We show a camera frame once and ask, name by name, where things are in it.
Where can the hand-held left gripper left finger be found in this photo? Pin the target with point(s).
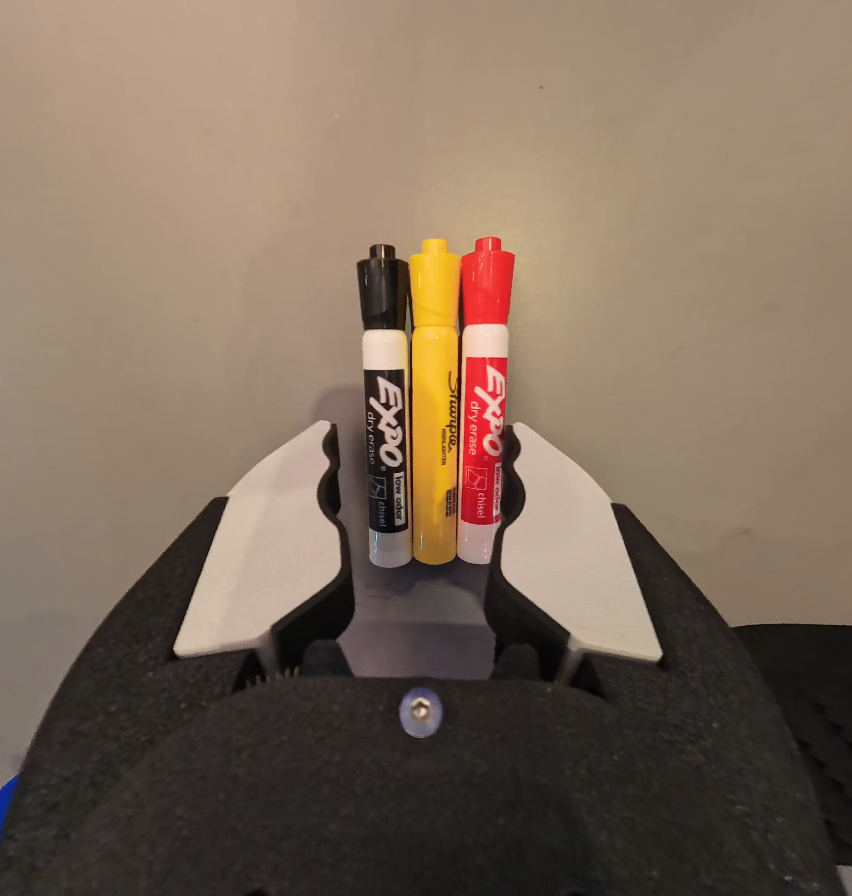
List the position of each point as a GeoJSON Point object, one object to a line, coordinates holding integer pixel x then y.
{"type": "Point", "coordinates": [265, 553]}

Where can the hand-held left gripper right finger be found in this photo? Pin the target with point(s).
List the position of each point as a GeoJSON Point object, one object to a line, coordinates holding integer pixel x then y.
{"type": "Point", "coordinates": [573, 560]}

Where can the black dry erase marker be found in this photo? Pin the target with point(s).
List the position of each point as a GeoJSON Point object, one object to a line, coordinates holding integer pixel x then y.
{"type": "Point", "coordinates": [384, 434]}

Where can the yellow highlighter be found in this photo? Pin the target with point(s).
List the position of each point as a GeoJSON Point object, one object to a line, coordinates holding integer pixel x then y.
{"type": "Point", "coordinates": [433, 392]}

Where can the red dry erase marker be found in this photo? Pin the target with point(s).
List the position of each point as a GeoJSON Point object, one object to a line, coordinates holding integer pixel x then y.
{"type": "Point", "coordinates": [482, 336]}

